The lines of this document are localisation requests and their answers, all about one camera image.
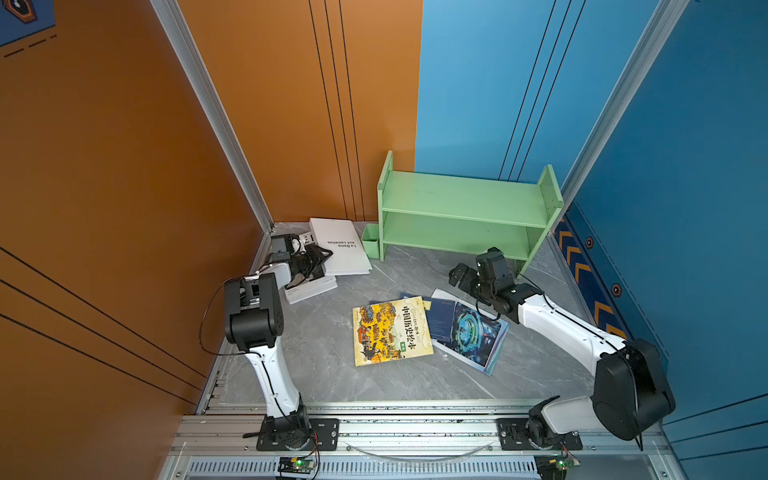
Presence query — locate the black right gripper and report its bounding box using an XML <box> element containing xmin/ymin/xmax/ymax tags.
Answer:
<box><xmin>447</xmin><ymin>262</ymin><xmax>496</xmax><ymax>305</ymax></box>

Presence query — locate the white LOVER book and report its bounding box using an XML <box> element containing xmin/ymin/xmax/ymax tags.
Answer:
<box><xmin>284</xmin><ymin>276</ymin><xmax>338</xmax><ymax>305</ymax></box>

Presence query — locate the white book with brown pattern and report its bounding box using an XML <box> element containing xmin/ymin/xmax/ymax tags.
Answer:
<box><xmin>309</xmin><ymin>218</ymin><xmax>372</xmax><ymax>276</ymax></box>

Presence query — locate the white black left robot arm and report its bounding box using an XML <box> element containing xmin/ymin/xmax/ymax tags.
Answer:
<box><xmin>224</xmin><ymin>235</ymin><xmax>332</xmax><ymax>440</ymax></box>

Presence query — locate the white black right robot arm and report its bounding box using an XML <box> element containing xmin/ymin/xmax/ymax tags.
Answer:
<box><xmin>449</xmin><ymin>247</ymin><xmax>676</xmax><ymax>449</ymax></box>

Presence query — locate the dark blue circle-cover book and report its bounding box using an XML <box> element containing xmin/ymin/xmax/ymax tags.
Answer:
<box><xmin>426</xmin><ymin>289</ymin><xmax>509</xmax><ymax>376</ymax></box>

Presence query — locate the small green box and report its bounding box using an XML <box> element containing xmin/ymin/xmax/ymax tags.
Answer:
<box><xmin>361</xmin><ymin>223</ymin><xmax>380</xmax><ymax>259</ymax></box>

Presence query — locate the green wooden two-tier shelf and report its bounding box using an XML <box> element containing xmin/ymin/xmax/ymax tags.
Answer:
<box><xmin>374</xmin><ymin>151</ymin><xmax>564</xmax><ymax>273</ymax></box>

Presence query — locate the blue book under yellow book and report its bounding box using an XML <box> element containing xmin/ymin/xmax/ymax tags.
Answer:
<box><xmin>374</xmin><ymin>292</ymin><xmax>436</xmax><ymax>311</ymax></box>

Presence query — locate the yellow illustrated Chinese book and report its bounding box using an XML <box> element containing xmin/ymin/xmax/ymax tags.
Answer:
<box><xmin>352</xmin><ymin>296</ymin><xmax>434</xmax><ymax>367</ymax></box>

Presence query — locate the right green circuit board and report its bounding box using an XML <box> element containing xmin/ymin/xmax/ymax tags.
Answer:
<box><xmin>534</xmin><ymin>455</ymin><xmax>581</xmax><ymax>480</ymax></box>

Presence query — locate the green circuit board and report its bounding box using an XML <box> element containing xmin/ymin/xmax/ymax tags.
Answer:
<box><xmin>534</xmin><ymin>455</ymin><xmax>581</xmax><ymax>480</ymax></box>
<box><xmin>275</xmin><ymin>456</ymin><xmax>319</xmax><ymax>480</ymax></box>

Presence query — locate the left green circuit board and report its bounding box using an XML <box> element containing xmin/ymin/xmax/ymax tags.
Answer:
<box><xmin>275</xmin><ymin>456</ymin><xmax>319</xmax><ymax>480</ymax></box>

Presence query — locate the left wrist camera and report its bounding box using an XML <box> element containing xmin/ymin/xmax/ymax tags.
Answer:
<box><xmin>270</xmin><ymin>232</ymin><xmax>315</xmax><ymax>260</ymax></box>

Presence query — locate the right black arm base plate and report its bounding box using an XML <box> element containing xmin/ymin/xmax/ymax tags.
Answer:
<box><xmin>496</xmin><ymin>417</ymin><xmax>583</xmax><ymax>451</ymax></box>

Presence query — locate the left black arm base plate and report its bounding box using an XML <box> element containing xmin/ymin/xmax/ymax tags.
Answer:
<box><xmin>256</xmin><ymin>417</ymin><xmax>340</xmax><ymax>452</ymax></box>

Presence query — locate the aluminium mounting rail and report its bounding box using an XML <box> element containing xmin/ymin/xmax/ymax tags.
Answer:
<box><xmin>170</xmin><ymin>398</ymin><xmax>670</xmax><ymax>457</ymax></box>

